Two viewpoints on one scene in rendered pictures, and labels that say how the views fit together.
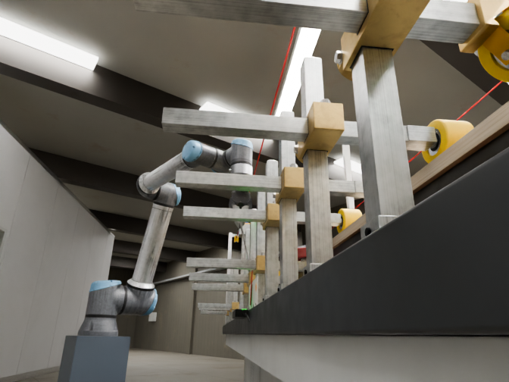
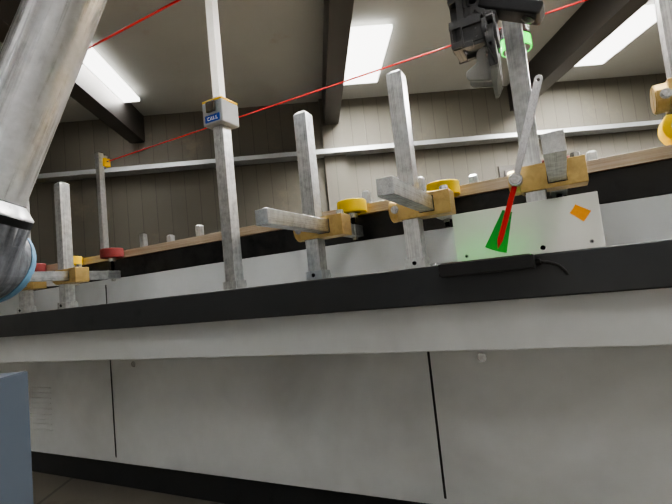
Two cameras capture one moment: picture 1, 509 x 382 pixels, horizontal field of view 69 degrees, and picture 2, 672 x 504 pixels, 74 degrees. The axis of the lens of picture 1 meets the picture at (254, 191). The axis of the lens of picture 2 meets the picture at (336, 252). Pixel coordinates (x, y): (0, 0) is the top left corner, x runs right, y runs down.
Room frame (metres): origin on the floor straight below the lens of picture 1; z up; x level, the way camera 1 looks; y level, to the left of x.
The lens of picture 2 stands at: (1.21, 0.90, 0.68)
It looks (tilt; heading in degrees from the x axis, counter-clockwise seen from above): 5 degrees up; 303
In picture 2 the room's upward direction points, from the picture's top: 6 degrees counter-clockwise
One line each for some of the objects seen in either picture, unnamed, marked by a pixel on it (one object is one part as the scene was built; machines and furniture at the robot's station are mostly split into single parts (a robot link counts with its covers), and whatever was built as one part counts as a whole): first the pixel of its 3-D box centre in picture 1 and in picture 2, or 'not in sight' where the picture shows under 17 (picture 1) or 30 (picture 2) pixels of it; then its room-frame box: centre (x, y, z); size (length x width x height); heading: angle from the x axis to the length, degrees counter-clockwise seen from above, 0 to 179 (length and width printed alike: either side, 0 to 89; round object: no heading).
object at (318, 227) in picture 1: (315, 170); not in sight; (0.60, -0.11, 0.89); 0.03 x 0.03 x 0.48; 6
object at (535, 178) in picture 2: (262, 266); (546, 177); (1.32, -0.03, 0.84); 0.13 x 0.06 x 0.05; 6
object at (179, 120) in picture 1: (311, 129); not in sight; (0.55, -0.10, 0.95); 0.50 x 0.04 x 0.04; 96
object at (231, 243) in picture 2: (243, 275); (227, 207); (2.10, 0.05, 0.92); 0.05 x 0.04 x 0.45; 6
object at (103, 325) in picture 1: (99, 325); not in sight; (2.00, 0.77, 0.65); 0.19 x 0.19 x 0.10
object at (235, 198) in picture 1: (240, 192); (475, 23); (1.39, 0.06, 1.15); 0.09 x 0.08 x 0.12; 6
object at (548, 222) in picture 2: (252, 295); (522, 229); (1.37, 0.00, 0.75); 0.26 x 0.01 x 0.10; 6
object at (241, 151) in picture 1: (241, 154); not in sight; (1.39, 0.06, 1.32); 0.10 x 0.09 x 0.12; 39
